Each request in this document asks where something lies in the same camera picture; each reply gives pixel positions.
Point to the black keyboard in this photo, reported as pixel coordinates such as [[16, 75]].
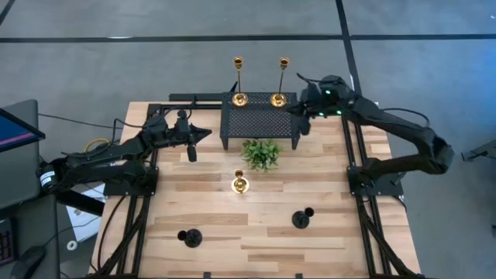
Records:
[[5, 244]]

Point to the short gold candlestick holder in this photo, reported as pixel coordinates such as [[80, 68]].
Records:
[[240, 185]]

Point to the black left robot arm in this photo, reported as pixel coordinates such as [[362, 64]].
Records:
[[104, 159]]

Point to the black perforated metal shelf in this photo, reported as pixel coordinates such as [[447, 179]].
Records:
[[259, 122]]

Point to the black candlestick holder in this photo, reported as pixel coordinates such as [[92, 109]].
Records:
[[192, 238], [300, 219]]

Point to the white paper sheet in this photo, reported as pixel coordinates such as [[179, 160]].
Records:
[[83, 224]]

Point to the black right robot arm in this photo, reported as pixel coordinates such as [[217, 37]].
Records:
[[395, 124]]

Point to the tall gold candlestick holder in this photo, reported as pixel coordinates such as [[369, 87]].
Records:
[[240, 100], [278, 100]]

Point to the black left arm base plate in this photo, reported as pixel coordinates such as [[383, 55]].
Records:
[[128, 190]]

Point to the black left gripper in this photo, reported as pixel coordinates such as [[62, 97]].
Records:
[[182, 133]]

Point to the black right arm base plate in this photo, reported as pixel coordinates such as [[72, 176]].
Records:
[[372, 188]]

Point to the black stand leg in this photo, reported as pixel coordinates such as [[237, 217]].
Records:
[[478, 153]]

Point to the white tape roll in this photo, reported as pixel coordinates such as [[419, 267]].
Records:
[[68, 245]]

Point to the black aluminium table frame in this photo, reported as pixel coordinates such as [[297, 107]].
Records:
[[137, 232]]

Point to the computer monitor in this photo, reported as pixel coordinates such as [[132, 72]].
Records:
[[15, 131]]

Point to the black computer mouse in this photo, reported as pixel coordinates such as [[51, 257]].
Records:
[[29, 261]]

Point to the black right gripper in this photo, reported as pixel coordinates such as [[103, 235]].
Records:
[[312, 102]]

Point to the small green artificial plant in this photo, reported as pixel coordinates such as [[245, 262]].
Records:
[[260, 155]]

